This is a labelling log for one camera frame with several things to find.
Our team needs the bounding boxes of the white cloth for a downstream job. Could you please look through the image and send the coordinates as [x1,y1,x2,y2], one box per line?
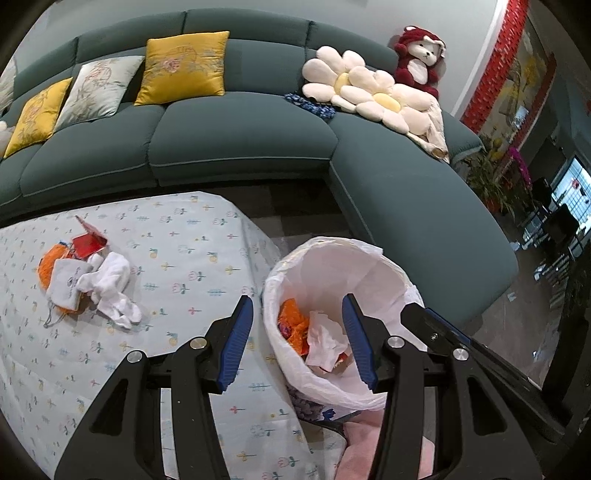
[76,252,142,330]

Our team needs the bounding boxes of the grey drawstring pouch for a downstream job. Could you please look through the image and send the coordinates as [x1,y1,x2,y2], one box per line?
[43,258,93,328]

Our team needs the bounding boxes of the orange plastic bag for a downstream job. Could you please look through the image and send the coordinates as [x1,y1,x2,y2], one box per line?
[277,298,310,357]

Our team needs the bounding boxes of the white trash bag bin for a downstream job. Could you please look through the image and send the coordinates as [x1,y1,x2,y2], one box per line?
[263,237,426,415]

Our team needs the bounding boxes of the crumpled white paper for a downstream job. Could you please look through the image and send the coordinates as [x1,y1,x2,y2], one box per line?
[305,311,352,373]

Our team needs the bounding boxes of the floral white tablecloth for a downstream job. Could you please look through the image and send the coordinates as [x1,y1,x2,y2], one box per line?
[1,193,346,479]

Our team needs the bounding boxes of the pink cushion stool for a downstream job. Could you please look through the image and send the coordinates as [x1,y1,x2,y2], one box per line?
[334,407,438,480]

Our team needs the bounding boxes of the potted plant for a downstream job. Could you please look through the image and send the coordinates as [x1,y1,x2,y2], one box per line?
[460,137,533,219]

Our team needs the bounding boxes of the red paper packet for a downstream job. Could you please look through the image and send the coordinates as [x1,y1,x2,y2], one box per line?
[72,215,108,259]

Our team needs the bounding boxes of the blue patterned cloth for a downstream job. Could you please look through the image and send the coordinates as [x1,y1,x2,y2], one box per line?
[283,93,335,122]

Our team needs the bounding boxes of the white flower cushion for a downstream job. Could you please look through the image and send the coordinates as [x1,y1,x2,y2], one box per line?
[301,46,379,113]
[334,66,438,137]

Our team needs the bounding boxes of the dark green sectional sofa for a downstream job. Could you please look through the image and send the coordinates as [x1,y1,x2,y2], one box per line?
[1,8,519,327]

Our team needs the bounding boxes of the large yellow embroidered cushion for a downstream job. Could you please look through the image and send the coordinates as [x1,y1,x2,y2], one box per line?
[134,31,229,106]

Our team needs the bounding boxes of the grey embroidered cushion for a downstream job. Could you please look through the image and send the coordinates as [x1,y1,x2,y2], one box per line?
[54,55,144,132]

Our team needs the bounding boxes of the red monkey plush toy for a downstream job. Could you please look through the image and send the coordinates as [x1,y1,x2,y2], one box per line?
[394,25,447,99]

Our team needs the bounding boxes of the small yellow embroidered cushion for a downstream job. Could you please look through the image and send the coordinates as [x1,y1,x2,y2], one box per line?
[3,78,72,159]

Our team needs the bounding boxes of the small white flower plush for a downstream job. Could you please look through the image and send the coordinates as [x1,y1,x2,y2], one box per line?
[0,121,14,158]

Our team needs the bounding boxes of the white long plush pillow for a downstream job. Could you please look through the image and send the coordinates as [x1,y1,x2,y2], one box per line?
[0,57,17,112]

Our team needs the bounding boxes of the red wall decoration strip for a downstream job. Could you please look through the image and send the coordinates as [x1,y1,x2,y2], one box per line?
[461,0,529,134]

